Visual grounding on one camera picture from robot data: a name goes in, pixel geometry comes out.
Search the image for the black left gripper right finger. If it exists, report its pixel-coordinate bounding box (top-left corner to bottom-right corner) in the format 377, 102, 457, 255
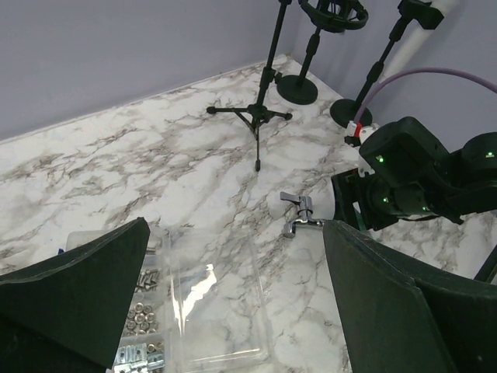
323, 221, 496, 372

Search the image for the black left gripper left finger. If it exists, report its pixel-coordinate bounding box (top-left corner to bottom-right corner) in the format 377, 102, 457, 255
1, 218, 150, 372

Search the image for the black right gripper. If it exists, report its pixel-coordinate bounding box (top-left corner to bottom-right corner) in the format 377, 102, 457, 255
331, 169, 396, 231

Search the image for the black tripod microphone stand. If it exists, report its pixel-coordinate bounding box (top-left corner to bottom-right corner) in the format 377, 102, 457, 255
206, 0, 293, 173

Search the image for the black round-base microphone stand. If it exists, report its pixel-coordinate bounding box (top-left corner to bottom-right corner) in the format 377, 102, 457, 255
276, 0, 369, 105

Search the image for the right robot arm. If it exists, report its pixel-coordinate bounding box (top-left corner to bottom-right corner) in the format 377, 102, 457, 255
331, 117, 496, 231

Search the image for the white microphone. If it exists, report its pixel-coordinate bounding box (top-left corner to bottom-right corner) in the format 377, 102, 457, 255
379, 0, 459, 82

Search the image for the chrome water tap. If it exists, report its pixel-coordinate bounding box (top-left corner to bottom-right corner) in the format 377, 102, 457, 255
280, 192, 325, 239

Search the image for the clear plastic screw box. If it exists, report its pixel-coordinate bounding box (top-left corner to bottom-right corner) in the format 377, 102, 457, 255
57, 227, 274, 372

